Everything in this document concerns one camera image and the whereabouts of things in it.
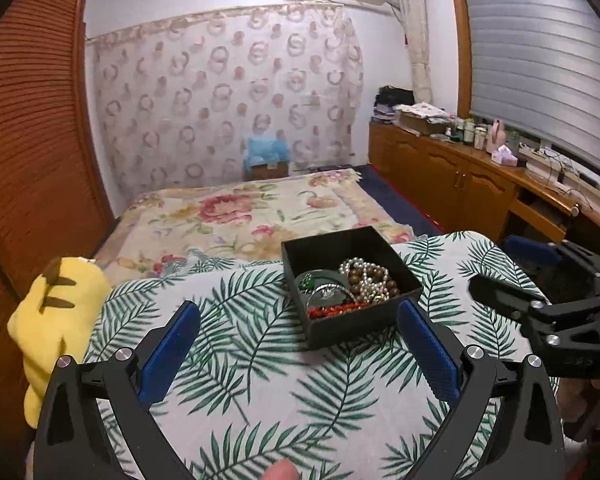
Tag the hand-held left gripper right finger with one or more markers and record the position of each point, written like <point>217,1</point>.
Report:
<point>430,350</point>

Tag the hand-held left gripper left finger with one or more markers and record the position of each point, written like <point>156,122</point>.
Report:
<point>172,350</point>

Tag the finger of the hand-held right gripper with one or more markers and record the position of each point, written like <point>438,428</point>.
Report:
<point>505,294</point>
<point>530,250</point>

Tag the black jewelry box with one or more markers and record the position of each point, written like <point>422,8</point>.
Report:
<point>350,330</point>

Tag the green jade bangle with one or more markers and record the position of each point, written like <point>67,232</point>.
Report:
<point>330,275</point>

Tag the small green gem ornament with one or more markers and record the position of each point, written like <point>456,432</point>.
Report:
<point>307,283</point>

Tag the person's left hand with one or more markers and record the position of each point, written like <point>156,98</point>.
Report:
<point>280,471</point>

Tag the palm leaf printed cloth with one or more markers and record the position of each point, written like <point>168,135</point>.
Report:
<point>260,375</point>

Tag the pink tissue box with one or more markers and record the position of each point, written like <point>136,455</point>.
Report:
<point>505,156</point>

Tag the yellow plush toy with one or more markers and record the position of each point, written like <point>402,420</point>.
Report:
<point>54,320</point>

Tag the white bottle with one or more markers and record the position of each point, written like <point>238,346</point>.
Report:
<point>480,138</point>

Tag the long wooden cabinet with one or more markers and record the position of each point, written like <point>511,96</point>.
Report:
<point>430,170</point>

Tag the dark blue bed sheet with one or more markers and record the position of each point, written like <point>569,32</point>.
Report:
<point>400,200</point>

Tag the floral blanket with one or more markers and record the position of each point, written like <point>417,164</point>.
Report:
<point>229,210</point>

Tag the grey window blind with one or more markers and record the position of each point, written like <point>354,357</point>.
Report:
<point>530,60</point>

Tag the flat cardboard box with cloth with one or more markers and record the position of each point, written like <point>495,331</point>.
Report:
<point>422,119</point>

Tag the stack of folded clothes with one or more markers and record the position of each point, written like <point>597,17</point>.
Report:
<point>384,114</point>

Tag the black bag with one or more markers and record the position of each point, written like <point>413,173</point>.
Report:
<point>395,97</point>

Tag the small cardboard box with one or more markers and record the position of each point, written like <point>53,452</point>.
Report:
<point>270,170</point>

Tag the light blue plastic bag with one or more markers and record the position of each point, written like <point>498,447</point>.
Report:
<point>267,150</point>

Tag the tied lace curtain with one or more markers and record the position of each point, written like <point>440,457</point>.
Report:
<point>417,35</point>

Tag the wooden slatted wardrobe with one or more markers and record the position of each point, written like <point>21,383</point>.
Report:
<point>29,135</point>

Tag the wooden window frame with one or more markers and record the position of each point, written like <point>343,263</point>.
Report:
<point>460,60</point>

